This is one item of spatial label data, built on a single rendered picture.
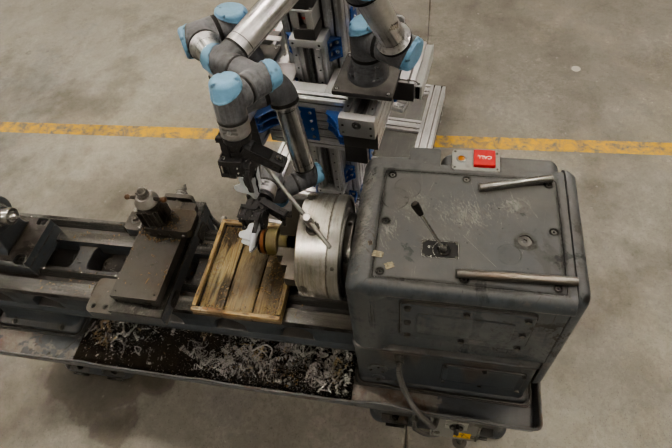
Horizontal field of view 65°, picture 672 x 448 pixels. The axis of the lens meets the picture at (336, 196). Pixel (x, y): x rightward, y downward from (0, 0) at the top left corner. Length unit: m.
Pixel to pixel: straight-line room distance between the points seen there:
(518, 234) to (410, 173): 0.34
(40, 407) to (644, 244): 3.06
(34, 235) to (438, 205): 1.46
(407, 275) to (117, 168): 2.64
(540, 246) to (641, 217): 1.84
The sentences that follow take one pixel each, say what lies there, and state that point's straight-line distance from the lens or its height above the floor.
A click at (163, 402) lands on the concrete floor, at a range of 2.73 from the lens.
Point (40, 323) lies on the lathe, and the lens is 2.47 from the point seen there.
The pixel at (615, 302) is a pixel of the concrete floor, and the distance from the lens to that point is 2.90.
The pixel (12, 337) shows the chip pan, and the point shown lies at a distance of 2.54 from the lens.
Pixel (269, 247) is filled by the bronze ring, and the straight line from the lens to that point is 1.60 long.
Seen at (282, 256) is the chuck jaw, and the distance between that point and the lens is 1.58.
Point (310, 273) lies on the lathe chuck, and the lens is 1.47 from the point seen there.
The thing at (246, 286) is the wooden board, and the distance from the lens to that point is 1.81.
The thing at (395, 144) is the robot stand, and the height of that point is 0.21.
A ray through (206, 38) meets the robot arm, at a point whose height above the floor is 1.37.
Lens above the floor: 2.42
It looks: 52 degrees down
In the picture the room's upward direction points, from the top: 9 degrees counter-clockwise
